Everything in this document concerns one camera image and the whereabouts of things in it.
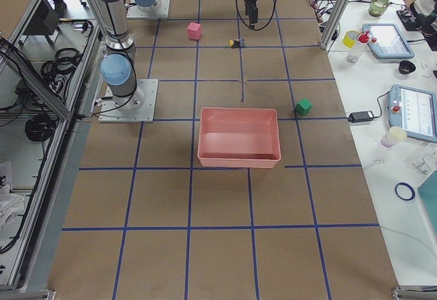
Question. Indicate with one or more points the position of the black bowl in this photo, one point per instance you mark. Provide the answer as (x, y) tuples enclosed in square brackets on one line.
[(406, 67)]

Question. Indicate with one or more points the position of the yellow push button switch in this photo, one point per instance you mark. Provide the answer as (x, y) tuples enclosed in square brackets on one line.
[(237, 43)]

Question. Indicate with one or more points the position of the pink plastic bin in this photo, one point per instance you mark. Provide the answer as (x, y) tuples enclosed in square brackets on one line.
[(238, 137)]

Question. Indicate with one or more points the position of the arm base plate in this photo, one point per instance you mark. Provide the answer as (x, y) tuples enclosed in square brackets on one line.
[(139, 108), (159, 10)]

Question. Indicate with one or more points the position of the red cap squeeze bottle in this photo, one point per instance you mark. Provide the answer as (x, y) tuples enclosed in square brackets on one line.
[(360, 44)]

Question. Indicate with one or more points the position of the green cube near bin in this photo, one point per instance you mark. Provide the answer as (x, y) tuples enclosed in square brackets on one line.
[(303, 106)]

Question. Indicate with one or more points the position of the person in white shirt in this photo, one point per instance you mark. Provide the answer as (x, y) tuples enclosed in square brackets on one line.
[(424, 12)]

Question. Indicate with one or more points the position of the aluminium frame post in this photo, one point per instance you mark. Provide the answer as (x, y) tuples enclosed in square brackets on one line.
[(332, 23)]

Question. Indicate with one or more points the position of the blue tape roll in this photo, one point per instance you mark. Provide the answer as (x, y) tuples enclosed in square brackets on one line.
[(404, 191)]

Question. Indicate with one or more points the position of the yellow tape roll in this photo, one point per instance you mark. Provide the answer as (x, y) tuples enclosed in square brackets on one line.
[(350, 37)]

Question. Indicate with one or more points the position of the white plastic cup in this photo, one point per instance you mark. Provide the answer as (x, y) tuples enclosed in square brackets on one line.
[(394, 136)]

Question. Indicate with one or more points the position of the pink cube near bases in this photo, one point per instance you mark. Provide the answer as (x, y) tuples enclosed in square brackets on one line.
[(194, 31)]

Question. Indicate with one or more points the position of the teach pendant far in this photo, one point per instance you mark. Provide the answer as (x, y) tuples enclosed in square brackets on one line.
[(390, 42)]

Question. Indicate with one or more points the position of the teach pendant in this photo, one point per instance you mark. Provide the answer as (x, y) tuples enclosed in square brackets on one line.
[(390, 42), (414, 111)]

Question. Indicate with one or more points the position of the teach pendant near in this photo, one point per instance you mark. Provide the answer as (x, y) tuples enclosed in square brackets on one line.
[(414, 111)]

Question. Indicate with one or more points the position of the black power adapter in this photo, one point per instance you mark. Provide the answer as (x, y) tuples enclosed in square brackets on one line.
[(361, 116)]

